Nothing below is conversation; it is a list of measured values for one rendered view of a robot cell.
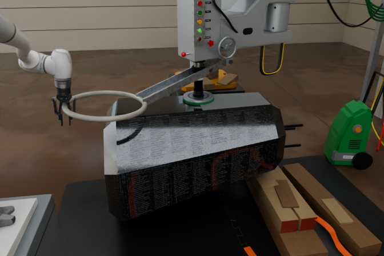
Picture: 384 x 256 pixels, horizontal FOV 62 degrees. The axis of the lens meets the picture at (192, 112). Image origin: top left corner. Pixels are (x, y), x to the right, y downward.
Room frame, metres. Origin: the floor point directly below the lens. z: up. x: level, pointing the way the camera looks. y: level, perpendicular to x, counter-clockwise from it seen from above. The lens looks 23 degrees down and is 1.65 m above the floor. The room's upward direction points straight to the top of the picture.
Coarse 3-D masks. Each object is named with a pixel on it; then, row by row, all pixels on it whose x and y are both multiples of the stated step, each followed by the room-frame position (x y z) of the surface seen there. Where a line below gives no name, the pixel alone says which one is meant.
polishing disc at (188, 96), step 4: (188, 92) 2.15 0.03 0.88; (192, 92) 2.15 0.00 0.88; (204, 92) 2.15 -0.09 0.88; (208, 92) 2.15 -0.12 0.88; (184, 96) 2.07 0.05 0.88; (188, 96) 2.07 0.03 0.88; (192, 96) 2.07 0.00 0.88; (204, 96) 2.07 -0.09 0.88; (208, 96) 2.07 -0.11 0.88; (212, 96) 2.07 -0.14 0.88; (188, 100) 2.01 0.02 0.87; (192, 100) 1.99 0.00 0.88; (196, 100) 1.99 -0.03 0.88; (200, 100) 1.99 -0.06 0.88; (204, 100) 1.99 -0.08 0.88; (208, 100) 2.00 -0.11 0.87
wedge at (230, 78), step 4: (228, 76) 2.74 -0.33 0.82; (232, 76) 2.73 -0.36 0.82; (236, 76) 2.72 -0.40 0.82; (220, 80) 2.68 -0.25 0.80; (224, 80) 2.67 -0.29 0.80; (228, 80) 2.66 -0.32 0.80; (232, 80) 2.66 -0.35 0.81; (236, 80) 2.72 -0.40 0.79; (220, 84) 2.63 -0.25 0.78; (224, 84) 2.60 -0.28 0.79; (228, 84) 2.61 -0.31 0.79
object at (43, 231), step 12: (48, 204) 1.04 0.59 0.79; (36, 216) 0.97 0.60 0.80; (48, 216) 1.01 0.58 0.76; (36, 228) 0.90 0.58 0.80; (48, 228) 0.99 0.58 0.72; (24, 240) 0.85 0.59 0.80; (36, 240) 0.87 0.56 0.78; (48, 240) 0.96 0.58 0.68; (60, 240) 1.08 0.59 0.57; (24, 252) 0.79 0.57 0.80; (36, 252) 0.85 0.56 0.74; (48, 252) 0.94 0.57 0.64; (60, 252) 1.05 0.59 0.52
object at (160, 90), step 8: (208, 64) 2.18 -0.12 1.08; (216, 64) 2.09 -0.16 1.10; (224, 64) 2.12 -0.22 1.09; (184, 72) 2.09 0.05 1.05; (192, 72) 2.12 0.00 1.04; (200, 72) 2.02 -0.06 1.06; (208, 72) 2.05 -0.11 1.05; (168, 80) 2.03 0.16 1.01; (176, 80) 2.06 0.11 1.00; (184, 80) 1.96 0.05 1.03; (192, 80) 1.99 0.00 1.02; (152, 88) 1.97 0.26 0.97; (160, 88) 2.00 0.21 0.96; (168, 88) 1.90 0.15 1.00; (176, 88) 1.93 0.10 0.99; (144, 96) 1.94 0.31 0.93; (152, 96) 1.85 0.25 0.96; (160, 96) 1.88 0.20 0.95
